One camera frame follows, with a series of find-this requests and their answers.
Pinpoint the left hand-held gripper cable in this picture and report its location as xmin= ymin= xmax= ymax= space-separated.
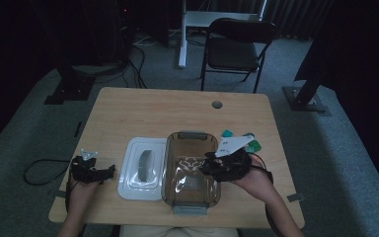
xmin=63 ymin=171 xmax=77 ymax=213

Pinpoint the dark pleated curtain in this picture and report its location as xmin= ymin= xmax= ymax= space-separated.
xmin=210 ymin=0 xmax=330 ymax=40

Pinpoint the hand-held gripper cable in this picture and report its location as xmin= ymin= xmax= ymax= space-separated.
xmin=63 ymin=171 xmax=77 ymax=213
xmin=251 ymin=154 xmax=284 ymax=237

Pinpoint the white desk frame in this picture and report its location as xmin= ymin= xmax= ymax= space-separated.
xmin=177 ymin=0 xmax=267 ymax=69

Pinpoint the black folding chair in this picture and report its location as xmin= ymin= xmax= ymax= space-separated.
xmin=199 ymin=18 xmax=277 ymax=94

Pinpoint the white container lid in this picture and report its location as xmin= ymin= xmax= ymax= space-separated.
xmin=116 ymin=136 xmax=168 ymax=201

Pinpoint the green toy block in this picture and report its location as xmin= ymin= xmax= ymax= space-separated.
xmin=246 ymin=139 xmax=263 ymax=155

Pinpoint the black cable bundle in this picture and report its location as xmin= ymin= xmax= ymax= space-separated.
xmin=95 ymin=33 xmax=147 ymax=89

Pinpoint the right hand-held gripper cable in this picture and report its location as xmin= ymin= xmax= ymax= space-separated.
xmin=251 ymin=154 xmax=284 ymax=237

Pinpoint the dark equipment rack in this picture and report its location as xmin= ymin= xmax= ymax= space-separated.
xmin=112 ymin=0 xmax=136 ymax=63

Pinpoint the black flat stand base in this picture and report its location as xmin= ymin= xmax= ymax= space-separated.
xmin=43 ymin=63 xmax=97 ymax=106

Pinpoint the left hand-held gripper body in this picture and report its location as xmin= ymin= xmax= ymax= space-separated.
xmin=69 ymin=148 xmax=105 ymax=185

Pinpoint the black looped cable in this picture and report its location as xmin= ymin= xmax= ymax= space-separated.
xmin=23 ymin=158 xmax=71 ymax=187

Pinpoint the person's right hand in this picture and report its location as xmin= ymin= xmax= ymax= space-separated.
xmin=233 ymin=156 xmax=274 ymax=201

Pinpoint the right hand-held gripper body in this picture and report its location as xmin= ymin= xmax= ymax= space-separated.
xmin=211 ymin=135 xmax=255 ymax=182

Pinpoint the transparent grey storage box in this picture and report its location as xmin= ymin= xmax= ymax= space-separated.
xmin=161 ymin=130 xmax=222 ymax=215

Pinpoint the pile of coloured toy blocks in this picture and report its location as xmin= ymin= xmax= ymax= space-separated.
xmin=221 ymin=128 xmax=263 ymax=155

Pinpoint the person's left hand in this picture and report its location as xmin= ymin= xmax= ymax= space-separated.
xmin=67 ymin=181 xmax=101 ymax=211

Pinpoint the black stand with slanted post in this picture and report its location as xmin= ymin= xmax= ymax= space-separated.
xmin=282 ymin=39 xmax=334 ymax=117

